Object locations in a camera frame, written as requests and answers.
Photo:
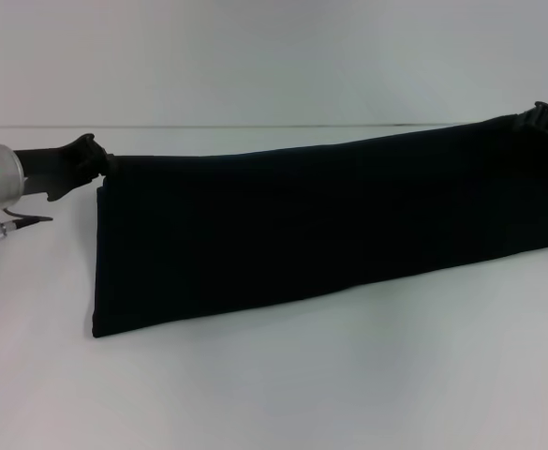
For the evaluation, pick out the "black shirt with FREE print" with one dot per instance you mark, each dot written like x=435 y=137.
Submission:
x=301 y=225

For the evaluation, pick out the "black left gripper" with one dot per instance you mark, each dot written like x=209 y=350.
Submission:
x=67 y=164

